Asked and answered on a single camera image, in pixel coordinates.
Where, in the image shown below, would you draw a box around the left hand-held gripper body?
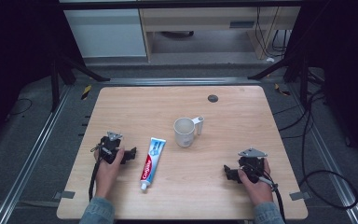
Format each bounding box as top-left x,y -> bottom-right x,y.
99,131 -> 124,164

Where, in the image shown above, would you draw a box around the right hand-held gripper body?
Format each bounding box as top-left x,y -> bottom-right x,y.
237,147 -> 269,184

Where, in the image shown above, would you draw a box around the blue and red toothpaste tube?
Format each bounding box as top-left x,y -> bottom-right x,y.
140,136 -> 167,191

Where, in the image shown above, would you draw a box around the white cup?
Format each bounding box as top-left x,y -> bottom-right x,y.
172,116 -> 205,148

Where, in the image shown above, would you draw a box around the person's left hand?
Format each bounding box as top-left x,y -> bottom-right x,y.
94,147 -> 126,201

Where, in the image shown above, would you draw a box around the person's right hand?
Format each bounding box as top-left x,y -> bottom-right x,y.
237,158 -> 275,207

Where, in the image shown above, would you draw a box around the yellow and black tape strip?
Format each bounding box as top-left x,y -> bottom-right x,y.
274,82 -> 292,97
80,84 -> 93,101

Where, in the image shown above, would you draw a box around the grey tape piece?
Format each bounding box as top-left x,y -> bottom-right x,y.
52,190 -> 76,201
289,190 -> 311,202

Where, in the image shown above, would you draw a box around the black metal stand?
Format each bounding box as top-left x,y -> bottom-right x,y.
247,46 -> 316,106
48,43 -> 112,114

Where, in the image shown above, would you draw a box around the white cabinet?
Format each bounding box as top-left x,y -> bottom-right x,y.
62,7 -> 147,59

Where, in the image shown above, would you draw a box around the left hand-held gripper black cable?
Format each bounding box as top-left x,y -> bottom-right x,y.
88,145 -> 104,203

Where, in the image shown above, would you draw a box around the hand-held gripper black cable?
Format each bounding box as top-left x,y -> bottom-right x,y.
88,145 -> 104,203
251,163 -> 286,222

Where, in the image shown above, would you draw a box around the right hand-held gripper black cable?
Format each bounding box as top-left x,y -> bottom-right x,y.
251,163 -> 286,222

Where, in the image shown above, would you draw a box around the black looped floor cable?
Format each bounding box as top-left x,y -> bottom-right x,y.
272,69 -> 358,210

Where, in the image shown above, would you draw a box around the metal floor rail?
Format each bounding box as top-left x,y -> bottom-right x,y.
0,83 -> 73,224
101,77 -> 264,87
287,83 -> 358,224

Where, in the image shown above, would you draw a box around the thin black floor cable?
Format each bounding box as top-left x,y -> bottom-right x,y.
5,97 -> 34,122

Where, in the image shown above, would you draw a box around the black hanging cables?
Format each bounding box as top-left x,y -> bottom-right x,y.
254,6 -> 292,60

